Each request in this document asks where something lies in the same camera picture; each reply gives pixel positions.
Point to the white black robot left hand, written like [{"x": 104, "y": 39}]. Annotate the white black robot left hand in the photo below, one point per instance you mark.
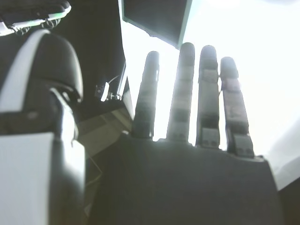
[{"x": 182, "y": 187}]

